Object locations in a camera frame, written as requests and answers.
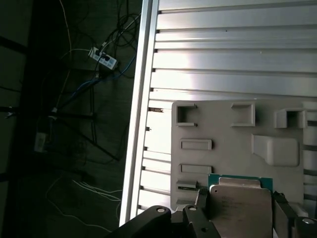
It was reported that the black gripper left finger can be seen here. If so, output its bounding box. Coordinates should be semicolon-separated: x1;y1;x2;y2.
118;189;220;238

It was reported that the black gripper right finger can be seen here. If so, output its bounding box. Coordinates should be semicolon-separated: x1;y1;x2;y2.
272;192;317;238

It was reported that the silver CPU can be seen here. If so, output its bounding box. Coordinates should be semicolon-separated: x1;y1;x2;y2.
207;173;274;238

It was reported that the grey parts rack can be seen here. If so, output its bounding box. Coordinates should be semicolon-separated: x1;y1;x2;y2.
170;99;317;219

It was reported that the black floor stand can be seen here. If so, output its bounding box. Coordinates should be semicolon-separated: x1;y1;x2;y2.
0;105;121;162

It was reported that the white power adapter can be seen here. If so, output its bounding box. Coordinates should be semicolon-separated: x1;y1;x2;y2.
34;132;48;153

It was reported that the white power strip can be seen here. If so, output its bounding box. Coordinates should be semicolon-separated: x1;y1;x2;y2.
88;46;119;70

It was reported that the white floor cable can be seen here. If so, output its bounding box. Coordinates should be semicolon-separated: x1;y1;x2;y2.
46;173;123;234

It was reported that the blue floor cable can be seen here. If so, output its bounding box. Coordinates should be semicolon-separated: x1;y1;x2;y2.
55;53;137;110

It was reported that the yellow floor cable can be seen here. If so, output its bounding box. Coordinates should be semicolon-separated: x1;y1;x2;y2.
53;0;73;110

